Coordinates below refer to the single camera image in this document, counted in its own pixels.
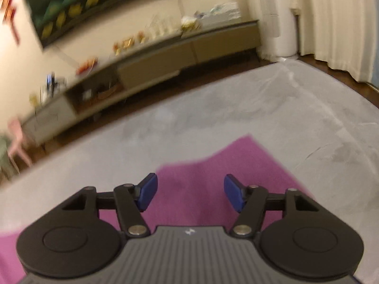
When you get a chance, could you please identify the purple sweatpants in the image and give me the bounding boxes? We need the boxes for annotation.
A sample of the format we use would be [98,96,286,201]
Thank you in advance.
[0,134,315,284]

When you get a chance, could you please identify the long grey TV cabinet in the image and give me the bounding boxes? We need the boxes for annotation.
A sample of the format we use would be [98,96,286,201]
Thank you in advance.
[22,21,261,145]

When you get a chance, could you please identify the green plastic chair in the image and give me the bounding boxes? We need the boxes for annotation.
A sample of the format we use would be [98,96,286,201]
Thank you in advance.
[0,134,17,180]

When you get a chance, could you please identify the pink plastic chair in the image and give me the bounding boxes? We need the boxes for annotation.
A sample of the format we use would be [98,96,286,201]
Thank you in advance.
[8,117,33,170]

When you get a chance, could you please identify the red fruit plate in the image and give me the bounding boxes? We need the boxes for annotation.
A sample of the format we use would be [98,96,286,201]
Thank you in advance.
[76,58,98,76]

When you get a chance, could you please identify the gold ornaments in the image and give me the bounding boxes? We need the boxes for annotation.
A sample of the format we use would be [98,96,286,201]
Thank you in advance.
[113,31,148,55]

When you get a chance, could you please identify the white air purifier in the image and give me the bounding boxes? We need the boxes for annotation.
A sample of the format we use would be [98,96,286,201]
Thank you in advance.
[262,0,298,59]

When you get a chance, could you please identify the glass bottles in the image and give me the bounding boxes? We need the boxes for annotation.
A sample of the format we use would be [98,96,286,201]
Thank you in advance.
[148,15,180,39]

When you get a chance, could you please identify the white curtain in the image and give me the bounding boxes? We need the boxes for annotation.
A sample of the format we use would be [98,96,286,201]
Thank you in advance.
[292,0,378,86]

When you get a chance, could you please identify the red Chinese knot decoration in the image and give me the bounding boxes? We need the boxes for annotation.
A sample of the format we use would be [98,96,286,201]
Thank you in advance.
[1,0,20,46]

